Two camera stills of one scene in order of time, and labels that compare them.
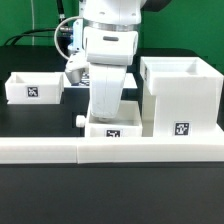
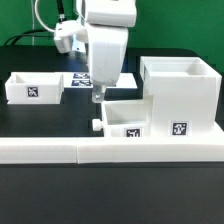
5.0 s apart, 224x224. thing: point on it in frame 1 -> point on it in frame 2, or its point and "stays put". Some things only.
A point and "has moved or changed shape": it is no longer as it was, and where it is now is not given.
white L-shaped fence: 109,150 stays put
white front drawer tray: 128,123 has moved or changed shape
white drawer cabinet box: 180,96 stays put
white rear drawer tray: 35,88 stays put
